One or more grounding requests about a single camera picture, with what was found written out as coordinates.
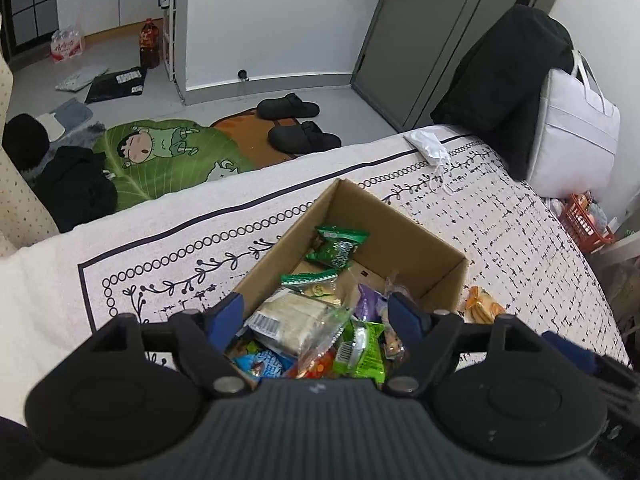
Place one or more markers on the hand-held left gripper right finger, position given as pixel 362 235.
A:
pixel 404 316

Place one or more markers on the orange floor mat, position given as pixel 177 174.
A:
pixel 245 132

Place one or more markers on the purple and white snack packet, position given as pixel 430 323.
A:
pixel 371 302

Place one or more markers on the grey plastic mailing bag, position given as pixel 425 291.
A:
pixel 80 78

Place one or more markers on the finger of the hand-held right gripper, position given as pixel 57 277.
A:
pixel 575 355

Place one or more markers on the white quilted bag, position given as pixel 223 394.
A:
pixel 575 135

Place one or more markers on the green cartoon floor mat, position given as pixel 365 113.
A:
pixel 165 157

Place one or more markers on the brown cardboard box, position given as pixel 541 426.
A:
pixel 400 230

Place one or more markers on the black fuzzy hat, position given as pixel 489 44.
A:
pixel 25 141

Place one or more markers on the black plastic mailing bag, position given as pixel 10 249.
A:
pixel 117 85

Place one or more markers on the pack of water bottles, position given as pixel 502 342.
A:
pixel 67 46

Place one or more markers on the green packet with white label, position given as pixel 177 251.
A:
pixel 365 356

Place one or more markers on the green and white snack packet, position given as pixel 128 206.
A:
pixel 312 285

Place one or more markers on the cream dotted cloth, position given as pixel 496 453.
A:
pixel 20 195

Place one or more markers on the orange cracker packet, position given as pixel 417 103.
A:
pixel 482 306

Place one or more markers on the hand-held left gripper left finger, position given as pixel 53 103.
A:
pixel 226 321

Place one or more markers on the brown oil bottle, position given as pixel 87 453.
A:
pixel 149 45

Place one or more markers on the white face mask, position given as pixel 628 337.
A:
pixel 430 144

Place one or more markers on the orange snack packet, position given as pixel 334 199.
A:
pixel 316 366

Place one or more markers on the small cookie packet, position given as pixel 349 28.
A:
pixel 392 341

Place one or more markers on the blue and green snack packet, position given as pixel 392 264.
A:
pixel 265 363

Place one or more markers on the patterned white bed blanket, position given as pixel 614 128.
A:
pixel 150 260

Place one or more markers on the orange plastic basket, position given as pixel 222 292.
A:
pixel 582 222

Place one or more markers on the blue grey bath mat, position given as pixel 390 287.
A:
pixel 72 112

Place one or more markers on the grey and white cake packet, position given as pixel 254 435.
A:
pixel 292 321

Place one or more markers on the black jacket with fur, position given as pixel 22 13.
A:
pixel 75 187

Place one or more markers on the black slipper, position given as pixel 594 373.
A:
pixel 287 107
pixel 302 137

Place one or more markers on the bright green snack packet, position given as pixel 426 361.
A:
pixel 340 249

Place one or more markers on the black coat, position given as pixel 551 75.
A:
pixel 500 85

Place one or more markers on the grey door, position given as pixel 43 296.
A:
pixel 450 35

